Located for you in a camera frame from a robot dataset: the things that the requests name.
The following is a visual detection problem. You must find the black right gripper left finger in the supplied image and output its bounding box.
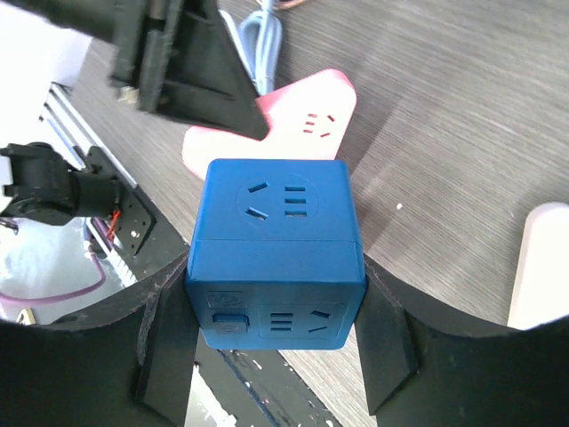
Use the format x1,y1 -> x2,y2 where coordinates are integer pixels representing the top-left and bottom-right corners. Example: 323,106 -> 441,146
134,266 -> 199,426

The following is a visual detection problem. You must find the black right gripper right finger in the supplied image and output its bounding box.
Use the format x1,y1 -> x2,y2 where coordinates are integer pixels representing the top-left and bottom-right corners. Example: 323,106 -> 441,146
355,262 -> 418,414

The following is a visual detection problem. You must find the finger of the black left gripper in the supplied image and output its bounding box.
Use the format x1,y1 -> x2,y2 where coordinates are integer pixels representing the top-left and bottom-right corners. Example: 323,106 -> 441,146
138,1 -> 269,141
108,0 -> 153,105

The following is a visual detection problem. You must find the pink triangular power strip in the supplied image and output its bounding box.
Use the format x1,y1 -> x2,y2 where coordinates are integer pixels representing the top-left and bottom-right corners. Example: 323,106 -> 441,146
182,69 -> 357,179

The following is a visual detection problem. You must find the blue cube socket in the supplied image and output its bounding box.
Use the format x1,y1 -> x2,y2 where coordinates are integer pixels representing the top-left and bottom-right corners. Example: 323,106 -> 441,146
186,159 -> 367,350

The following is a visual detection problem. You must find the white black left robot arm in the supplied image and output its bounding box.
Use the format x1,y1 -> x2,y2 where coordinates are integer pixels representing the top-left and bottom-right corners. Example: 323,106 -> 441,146
1,0 -> 269,226

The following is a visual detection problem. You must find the white triangular power strip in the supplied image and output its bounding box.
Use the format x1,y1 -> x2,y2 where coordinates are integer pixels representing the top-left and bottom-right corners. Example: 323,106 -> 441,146
508,202 -> 568,330

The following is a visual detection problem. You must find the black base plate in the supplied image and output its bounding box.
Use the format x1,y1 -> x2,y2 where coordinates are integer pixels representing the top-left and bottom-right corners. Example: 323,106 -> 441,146
84,144 -> 339,427

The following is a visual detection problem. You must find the light blue power cord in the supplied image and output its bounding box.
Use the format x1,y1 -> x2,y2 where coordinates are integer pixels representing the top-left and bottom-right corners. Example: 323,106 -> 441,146
220,0 -> 285,97

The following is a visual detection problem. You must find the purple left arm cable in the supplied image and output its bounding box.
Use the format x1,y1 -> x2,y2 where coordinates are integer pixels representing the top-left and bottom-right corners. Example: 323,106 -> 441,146
0,217 -> 116,308

